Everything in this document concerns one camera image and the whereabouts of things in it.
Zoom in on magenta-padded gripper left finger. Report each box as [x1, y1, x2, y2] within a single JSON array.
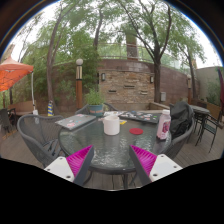
[[43, 144, 95, 187]]

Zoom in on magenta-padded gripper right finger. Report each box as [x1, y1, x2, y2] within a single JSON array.
[[128, 144, 183, 186]]

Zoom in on pink juice bottle white cap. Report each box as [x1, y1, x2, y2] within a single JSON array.
[[156, 109, 172, 141]]

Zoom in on flat round red coaster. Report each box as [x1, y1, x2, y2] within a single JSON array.
[[128, 127, 144, 136]]

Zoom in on silver laptop with stickers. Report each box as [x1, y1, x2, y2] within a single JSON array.
[[54, 113, 98, 131]]

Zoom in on black laptop with stickers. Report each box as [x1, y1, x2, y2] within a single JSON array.
[[118, 111, 161, 125]]

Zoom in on white ceramic mug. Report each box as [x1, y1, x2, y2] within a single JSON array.
[[102, 114, 121, 136]]

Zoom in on black backpack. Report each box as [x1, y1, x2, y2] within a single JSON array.
[[169, 100, 195, 140]]

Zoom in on white sticker sheet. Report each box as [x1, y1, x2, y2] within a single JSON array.
[[103, 110, 125, 118]]

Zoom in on blue yellow striped bollard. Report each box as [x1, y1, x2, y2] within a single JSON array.
[[46, 100, 55, 118]]

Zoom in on green plant in teal pot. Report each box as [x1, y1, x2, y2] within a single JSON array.
[[83, 88, 107, 118]]

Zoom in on black metal chair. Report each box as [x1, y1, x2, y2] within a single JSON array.
[[194, 109, 224, 154]]

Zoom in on dark round patio table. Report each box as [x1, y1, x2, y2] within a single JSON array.
[[189, 104, 212, 116]]

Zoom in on wooden bench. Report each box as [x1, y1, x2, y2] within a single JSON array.
[[8, 99, 38, 116]]

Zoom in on large forked tree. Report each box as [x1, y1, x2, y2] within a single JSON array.
[[116, 0, 208, 104]]

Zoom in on leaning slender tree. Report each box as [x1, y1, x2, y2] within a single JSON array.
[[19, 0, 111, 114]]

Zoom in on orange patio umbrella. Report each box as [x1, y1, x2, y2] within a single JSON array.
[[0, 56, 39, 118]]

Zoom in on wooden lamp post white globe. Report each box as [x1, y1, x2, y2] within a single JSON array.
[[75, 58, 84, 111], [186, 73, 193, 105]]

